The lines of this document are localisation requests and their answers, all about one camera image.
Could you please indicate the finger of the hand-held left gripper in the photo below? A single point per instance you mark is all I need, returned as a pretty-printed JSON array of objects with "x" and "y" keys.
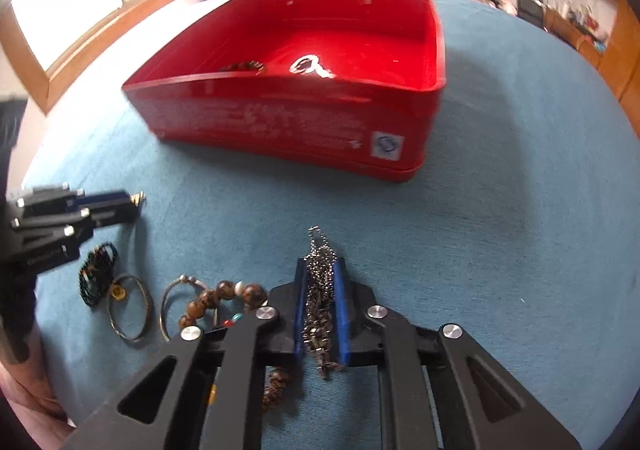
[
  {"x": 105, "y": 198},
  {"x": 112, "y": 215}
]

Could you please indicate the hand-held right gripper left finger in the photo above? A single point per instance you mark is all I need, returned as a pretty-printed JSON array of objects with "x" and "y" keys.
[{"x": 300, "y": 310}]

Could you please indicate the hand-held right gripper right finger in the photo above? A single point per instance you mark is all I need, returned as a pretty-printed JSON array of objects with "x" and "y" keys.
[{"x": 340, "y": 315}]

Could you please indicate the small gold ornament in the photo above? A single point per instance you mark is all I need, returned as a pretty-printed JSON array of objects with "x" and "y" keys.
[{"x": 138, "y": 199}]

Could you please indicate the silver bangle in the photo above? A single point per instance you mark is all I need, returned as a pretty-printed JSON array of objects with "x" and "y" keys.
[
  {"x": 145, "y": 305},
  {"x": 305, "y": 66},
  {"x": 165, "y": 300}
]

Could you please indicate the red plastic tray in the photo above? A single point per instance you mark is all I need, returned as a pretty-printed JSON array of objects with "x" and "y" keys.
[{"x": 280, "y": 125}]

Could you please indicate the person's pink clothing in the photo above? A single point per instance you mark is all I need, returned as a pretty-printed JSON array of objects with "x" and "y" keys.
[{"x": 25, "y": 400}]

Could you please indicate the blue blanket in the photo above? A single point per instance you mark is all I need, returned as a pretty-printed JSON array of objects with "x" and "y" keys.
[{"x": 490, "y": 230}]

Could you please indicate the wooden desk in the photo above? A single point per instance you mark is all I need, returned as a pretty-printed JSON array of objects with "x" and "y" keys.
[{"x": 580, "y": 37}]

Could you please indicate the wooden wardrobe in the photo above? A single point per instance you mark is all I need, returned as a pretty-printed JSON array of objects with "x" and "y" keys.
[{"x": 625, "y": 60}]

